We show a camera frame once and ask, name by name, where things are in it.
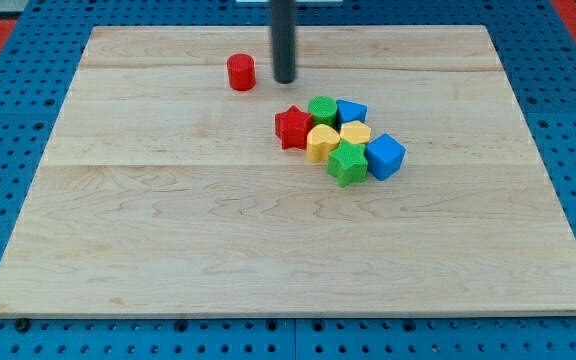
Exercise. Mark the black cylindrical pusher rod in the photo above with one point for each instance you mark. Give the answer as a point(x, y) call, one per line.
point(282, 21)

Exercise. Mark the red cylinder block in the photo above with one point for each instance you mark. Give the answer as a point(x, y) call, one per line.
point(241, 72)

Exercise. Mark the green cylinder block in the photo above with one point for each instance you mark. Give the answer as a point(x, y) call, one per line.
point(323, 110)

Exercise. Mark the yellow heart block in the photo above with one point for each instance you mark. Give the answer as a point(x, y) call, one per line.
point(322, 140)

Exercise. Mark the blue triangle block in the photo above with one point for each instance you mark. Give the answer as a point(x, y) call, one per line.
point(348, 111)

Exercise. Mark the light wooden board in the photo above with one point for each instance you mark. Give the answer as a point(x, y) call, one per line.
point(164, 193)

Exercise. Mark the yellow hexagon block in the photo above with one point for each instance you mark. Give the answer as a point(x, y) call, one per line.
point(355, 132)

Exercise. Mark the blue cube block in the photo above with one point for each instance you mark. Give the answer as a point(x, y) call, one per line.
point(385, 156)

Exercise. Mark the red star block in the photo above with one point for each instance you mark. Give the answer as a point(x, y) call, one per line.
point(292, 127)

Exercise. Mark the green star block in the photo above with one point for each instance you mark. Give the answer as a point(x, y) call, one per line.
point(348, 164)

